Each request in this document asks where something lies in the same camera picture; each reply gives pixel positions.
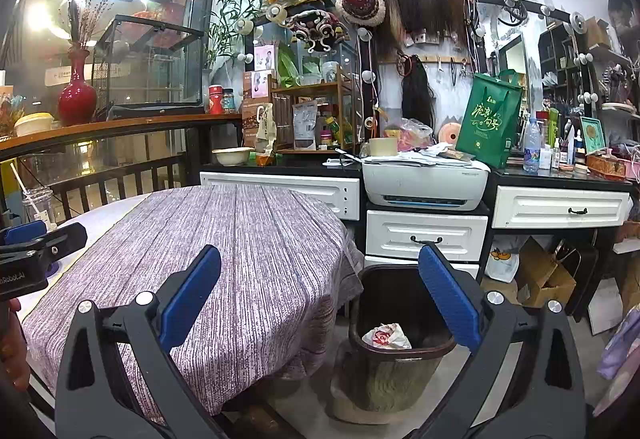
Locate cream plastic container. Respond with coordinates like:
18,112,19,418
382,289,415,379
13,112,55,138

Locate black shelf unit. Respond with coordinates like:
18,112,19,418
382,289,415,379
537,21,584,92

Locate dark brown trash bin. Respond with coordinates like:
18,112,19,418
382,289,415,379
347,263,464,413

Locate red vase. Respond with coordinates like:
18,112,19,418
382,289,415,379
57,49,99,126

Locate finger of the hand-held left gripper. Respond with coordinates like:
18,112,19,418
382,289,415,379
0,222,89,271
0,220,49,246

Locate white bag orange print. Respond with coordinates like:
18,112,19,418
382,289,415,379
483,246,521,284

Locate stack of papers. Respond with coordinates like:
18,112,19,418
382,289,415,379
369,142,487,168

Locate pink round disc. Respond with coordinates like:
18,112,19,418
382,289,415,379
437,119,460,146

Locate white printer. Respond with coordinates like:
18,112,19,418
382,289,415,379
360,158,492,212

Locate person's left hand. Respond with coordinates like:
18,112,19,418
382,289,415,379
0,296,32,393

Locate black wooden railing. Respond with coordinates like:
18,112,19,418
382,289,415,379
49,153,189,216

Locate masking tape roll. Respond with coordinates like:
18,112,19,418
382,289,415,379
367,137,400,158

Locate cardboard box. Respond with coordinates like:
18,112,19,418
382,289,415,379
514,236,577,309

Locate dried flower branches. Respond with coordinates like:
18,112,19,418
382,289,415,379
64,0,117,52

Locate pink plastic bag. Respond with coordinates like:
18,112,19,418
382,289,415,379
382,117,435,148

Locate clear plastic cup with straw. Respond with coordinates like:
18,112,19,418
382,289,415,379
9,162,52,226

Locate beige paper bag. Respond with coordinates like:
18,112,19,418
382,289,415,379
254,102,277,155

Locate brown box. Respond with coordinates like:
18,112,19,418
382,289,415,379
242,71,274,148

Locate red fur-trimmed hat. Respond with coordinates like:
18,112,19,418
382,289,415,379
334,0,387,26

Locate glass display case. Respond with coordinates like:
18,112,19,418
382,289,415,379
92,14,206,116

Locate brown wicker basket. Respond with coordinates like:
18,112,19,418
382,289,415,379
584,151,634,180

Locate teal framed picture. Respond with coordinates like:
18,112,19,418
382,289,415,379
579,116,607,155

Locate cream bowl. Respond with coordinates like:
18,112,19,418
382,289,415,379
211,147,255,168

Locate white drawer black handle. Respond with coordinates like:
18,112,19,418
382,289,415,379
492,185,630,230

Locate wide white drawer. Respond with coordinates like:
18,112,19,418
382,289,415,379
199,171,361,221

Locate white drawer cabinet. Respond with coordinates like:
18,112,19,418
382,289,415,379
363,209,489,281

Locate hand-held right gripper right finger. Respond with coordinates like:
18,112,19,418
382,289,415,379
418,242,587,439

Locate lavender cloth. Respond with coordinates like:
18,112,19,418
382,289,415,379
597,303,640,416

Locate black wig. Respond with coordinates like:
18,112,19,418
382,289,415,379
399,53,435,120

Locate green bamboo plant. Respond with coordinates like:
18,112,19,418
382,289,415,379
204,0,282,70

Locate bamboo shelf rack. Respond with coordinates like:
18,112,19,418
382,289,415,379
269,73,357,154

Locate wooden counter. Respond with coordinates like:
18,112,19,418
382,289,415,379
0,112,247,160

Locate water bottle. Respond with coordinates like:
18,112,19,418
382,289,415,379
523,117,542,172

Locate pink box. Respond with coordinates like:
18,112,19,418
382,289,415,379
253,43,277,71

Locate ornate headdress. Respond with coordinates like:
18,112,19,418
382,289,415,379
284,7,352,52

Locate white red-print plastic bag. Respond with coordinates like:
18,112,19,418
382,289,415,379
360,322,412,350

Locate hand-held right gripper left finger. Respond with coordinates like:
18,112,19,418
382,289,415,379
55,244,223,439

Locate round table with striped cloth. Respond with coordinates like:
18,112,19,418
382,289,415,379
22,183,365,426

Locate green tote bag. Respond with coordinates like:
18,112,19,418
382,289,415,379
455,69,524,170

